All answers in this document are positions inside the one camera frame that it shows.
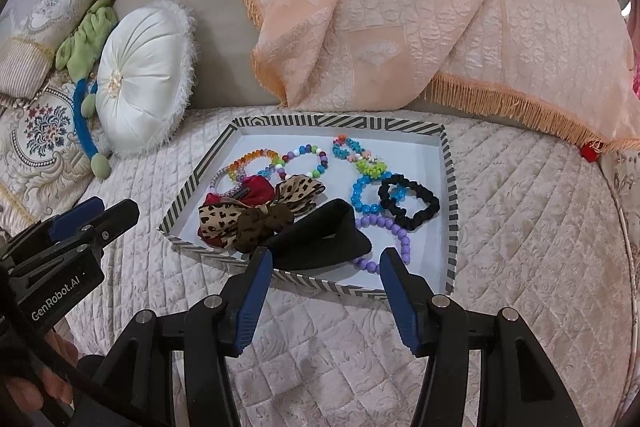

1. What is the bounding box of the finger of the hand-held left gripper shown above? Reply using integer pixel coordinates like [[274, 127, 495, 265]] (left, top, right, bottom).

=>
[[10, 199, 140, 280], [5, 197, 107, 259]]

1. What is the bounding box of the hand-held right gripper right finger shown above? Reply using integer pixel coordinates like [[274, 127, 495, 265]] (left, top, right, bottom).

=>
[[379, 247, 583, 427]]

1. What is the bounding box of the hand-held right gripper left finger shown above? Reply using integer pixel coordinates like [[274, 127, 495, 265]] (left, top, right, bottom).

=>
[[80, 247, 275, 427]]

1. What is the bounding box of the blue bead bracelet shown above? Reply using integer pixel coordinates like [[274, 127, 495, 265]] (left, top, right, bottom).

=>
[[350, 177, 407, 216]]

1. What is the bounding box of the leopard print hair bow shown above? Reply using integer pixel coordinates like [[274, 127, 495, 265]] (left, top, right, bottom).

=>
[[198, 174, 327, 251]]

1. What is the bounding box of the striped-rim white tray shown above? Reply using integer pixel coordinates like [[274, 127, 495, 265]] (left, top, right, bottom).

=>
[[159, 113, 460, 301]]

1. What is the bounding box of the person's left hand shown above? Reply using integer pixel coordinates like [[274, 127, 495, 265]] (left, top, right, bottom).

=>
[[0, 332, 79, 411]]

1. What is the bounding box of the brown dotted hair bow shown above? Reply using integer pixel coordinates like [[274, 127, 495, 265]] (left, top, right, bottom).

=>
[[235, 204, 296, 254]]

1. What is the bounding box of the black scrunchie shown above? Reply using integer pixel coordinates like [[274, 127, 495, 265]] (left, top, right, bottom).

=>
[[377, 174, 441, 231]]

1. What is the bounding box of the floral embroidered pillow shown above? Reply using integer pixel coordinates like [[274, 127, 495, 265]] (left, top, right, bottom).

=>
[[0, 77, 112, 229]]

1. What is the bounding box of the black hair bow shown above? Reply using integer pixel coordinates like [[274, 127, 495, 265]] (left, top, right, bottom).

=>
[[260, 198, 374, 271]]

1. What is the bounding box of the red hair bow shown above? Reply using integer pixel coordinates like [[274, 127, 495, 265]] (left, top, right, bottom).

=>
[[197, 174, 277, 248]]

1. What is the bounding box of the cream quilted bedspread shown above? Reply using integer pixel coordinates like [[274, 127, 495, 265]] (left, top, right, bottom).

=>
[[0, 104, 627, 427]]

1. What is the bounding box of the white round fringed cushion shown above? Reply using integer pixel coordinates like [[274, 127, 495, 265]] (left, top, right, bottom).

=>
[[95, 0, 199, 158]]

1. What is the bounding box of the green and blue plush toy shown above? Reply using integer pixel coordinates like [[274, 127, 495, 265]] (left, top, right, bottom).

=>
[[55, 0, 119, 183]]

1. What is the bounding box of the cream bolster pillow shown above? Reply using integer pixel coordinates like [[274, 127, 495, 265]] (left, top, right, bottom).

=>
[[0, 0, 119, 98]]

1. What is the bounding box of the grey padded headboard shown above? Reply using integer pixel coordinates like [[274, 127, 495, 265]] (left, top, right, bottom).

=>
[[112, 0, 284, 110]]

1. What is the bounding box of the cream patterned pillow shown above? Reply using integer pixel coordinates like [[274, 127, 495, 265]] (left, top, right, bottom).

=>
[[597, 147, 640, 230]]

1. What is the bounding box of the peach fringed blanket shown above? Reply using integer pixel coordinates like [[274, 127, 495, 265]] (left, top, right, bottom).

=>
[[241, 0, 640, 154]]

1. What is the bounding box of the purple bead bracelet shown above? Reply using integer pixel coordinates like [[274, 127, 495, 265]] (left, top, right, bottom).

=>
[[352, 213, 414, 273]]

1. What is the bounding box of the clear pink bead bracelet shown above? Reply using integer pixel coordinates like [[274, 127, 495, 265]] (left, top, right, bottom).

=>
[[210, 169, 241, 190]]

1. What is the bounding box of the green flower bead bracelet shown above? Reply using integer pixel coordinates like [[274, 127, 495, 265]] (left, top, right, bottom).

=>
[[355, 157, 390, 180]]

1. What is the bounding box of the black cable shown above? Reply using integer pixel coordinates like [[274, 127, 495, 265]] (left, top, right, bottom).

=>
[[0, 269, 168, 427]]

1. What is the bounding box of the orange bead bracelet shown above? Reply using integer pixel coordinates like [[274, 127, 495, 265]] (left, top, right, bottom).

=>
[[222, 149, 281, 183]]

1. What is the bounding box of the teal flower bead bracelet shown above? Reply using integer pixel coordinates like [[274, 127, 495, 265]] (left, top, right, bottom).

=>
[[331, 134, 374, 163]]

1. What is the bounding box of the multicolour bead bracelet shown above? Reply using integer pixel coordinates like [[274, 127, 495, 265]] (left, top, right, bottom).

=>
[[272, 146, 330, 180]]

